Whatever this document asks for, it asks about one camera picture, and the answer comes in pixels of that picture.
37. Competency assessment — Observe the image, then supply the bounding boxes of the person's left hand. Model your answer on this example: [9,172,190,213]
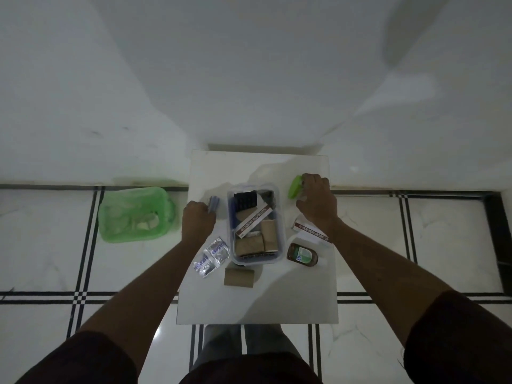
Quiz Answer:
[181,200,217,247]

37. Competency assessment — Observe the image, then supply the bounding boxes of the person's right hand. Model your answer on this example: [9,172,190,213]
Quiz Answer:
[295,173,339,234]

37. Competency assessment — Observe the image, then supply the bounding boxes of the green capped swab packet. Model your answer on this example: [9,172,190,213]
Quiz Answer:
[288,175,306,200]

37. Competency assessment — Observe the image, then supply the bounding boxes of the long white ointment box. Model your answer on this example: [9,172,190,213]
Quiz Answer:
[292,219,331,245]

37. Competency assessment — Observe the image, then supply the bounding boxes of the silver foil sachet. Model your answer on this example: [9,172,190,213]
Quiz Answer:
[193,254,213,279]
[203,236,231,269]

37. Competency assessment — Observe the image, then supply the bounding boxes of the black blister pack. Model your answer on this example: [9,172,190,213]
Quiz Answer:
[233,190,257,211]

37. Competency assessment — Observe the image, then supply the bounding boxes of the clear first aid box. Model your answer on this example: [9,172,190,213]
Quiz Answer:
[227,182,286,266]

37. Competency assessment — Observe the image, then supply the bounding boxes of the brown bandage roll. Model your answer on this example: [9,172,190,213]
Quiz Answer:
[235,234,265,257]
[223,267,256,289]
[261,219,279,253]

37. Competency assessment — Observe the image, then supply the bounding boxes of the brown glass bottle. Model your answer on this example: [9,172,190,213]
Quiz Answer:
[286,242,320,267]

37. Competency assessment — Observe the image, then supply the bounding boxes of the long white brown striped box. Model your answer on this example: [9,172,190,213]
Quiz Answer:
[235,206,274,239]

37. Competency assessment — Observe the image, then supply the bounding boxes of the person's right forearm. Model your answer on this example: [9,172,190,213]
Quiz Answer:
[324,219,456,348]

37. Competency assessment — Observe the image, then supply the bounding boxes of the person's left forearm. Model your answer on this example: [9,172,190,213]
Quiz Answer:
[79,238,202,373]

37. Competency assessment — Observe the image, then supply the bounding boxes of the green plastic basket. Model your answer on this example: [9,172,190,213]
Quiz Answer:
[98,186,177,243]

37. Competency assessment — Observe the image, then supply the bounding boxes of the grey trousers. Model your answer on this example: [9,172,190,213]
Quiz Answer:
[191,324,301,371]

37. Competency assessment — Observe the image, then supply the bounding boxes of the maroon shirt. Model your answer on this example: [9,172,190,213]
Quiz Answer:
[15,291,512,384]

